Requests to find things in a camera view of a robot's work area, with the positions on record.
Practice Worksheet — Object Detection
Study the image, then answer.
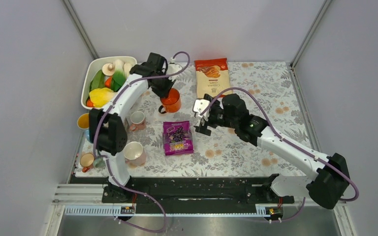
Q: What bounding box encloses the toy mushroom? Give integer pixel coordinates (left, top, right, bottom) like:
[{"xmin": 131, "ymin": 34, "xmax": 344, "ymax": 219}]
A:
[{"xmin": 101, "ymin": 63, "xmax": 115, "ymax": 77}]

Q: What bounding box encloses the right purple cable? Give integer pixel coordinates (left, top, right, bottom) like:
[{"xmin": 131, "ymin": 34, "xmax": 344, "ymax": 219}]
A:
[{"xmin": 200, "ymin": 87, "xmax": 360, "ymax": 223}]

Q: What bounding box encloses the small orange cup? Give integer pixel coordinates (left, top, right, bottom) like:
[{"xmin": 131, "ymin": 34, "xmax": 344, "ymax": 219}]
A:
[{"xmin": 79, "ymin": 152, "xmax": 95, "ymax": 173}]

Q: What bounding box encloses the white plastic tub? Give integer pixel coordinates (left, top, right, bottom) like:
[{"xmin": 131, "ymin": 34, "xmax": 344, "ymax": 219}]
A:
[{"xmin": 80, "ymin": 56, "xmax": 137, "ymax": 110}]

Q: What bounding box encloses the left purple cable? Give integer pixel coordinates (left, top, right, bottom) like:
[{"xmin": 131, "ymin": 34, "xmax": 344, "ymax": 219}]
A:
[{"xmin": 92, "ymin": 51, "xmax": 191, "ymax": 233}]

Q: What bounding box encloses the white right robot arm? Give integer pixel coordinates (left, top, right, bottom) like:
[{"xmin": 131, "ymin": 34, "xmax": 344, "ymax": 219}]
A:
[{"xmin": 192, "ymin": 94, "xmax": 351, "ymax": 209}]

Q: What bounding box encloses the blue butterfly mug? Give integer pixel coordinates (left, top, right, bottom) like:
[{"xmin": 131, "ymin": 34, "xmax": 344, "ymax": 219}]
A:
[{"xmin": 77, "ymin": 113, "xmax": 91, "ymax": 143}]

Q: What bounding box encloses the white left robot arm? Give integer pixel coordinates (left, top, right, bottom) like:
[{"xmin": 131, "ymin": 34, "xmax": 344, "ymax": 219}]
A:
[{"xmin": 89, "ymin": 53, "xmax": 187, "ymax": 202}]

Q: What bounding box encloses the green ceramic mug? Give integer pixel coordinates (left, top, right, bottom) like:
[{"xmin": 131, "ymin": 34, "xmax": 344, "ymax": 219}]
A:
[{"xmin": 92, "ymin": 157, "xmax": 106, "ymax": 169}]

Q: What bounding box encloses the purple candy bag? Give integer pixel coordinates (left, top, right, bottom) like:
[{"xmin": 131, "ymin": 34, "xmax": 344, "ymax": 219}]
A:
[{"xmin": 162, "ymin": 121, "xmax": 194, "ymax": 156}]

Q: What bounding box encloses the orange chips bag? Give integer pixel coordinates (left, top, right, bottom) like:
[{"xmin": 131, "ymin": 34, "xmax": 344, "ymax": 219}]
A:
[{"xmin": 194, "ymin": 58, "xmax": 231, "ymax": 98}]

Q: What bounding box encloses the small pink cup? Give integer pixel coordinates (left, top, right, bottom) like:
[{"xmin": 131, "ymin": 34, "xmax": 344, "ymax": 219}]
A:
[{"xmin": 129, "ymin": 111, "xmax": 146, "ymax": 132}]

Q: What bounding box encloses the pink plastic cup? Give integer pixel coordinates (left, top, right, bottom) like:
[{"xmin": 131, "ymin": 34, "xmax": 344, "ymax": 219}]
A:
[{"xmin": 123, "ymin": 142, "xmax": 147, "ymax": 166}]

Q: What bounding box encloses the purple cable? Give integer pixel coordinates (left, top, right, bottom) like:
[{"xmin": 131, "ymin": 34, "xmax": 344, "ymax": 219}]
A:
[
  {"xmin": 92, "ymin": 51, "xmax": 191, "ymax": 233},
  {"xmin": 200, "ymin": 87, "xmax": 360, "ymax": 223}
]

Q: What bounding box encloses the green toy leaf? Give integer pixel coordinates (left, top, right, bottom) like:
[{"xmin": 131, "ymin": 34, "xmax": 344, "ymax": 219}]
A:
[{"xmin": 89, "ymin": 70, "xmax": 105, "ymax": 92}]

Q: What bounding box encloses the floral table mat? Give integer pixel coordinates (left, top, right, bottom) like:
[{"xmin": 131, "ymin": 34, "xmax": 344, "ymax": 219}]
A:
[{"xmin": 75, "ymin": 61, "xmax": 321, "ymax": 178}]

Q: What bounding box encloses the orange toy carrot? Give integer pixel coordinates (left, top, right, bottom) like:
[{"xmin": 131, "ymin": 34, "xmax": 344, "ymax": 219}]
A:
[{"xmin": 104, "ymin": 76, "xmax": 112, "ymax": 89}]

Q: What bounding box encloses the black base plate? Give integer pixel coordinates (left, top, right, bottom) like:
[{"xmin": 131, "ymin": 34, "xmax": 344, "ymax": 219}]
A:
[{"xmin": 101, "ymin": 176, "xmax": 295, "ymax": 216}]

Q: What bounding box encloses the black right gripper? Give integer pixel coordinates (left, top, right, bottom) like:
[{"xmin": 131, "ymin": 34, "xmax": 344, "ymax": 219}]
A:
[{"xmin": 195, "ymin": 93, "xmax": 238, "ymax": 136}]

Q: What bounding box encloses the orange mug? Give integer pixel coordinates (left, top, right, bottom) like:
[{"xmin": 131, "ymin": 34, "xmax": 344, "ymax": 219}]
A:
[{"xmin": 158, "ymin": 88, "xmax": 181, "ymax": 114}]

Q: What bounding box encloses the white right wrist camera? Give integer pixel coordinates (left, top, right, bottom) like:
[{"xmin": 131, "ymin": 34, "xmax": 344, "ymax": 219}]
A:
[{"xmin": 192, "ymin": 99, "xmax": 211, "ymax": 121}]

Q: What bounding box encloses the yellow toy vegetable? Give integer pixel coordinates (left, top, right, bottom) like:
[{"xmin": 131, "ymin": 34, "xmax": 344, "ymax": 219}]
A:
[{"xmin": 87, "ymin": 88, "xmax": 115, "ymax": 108}]

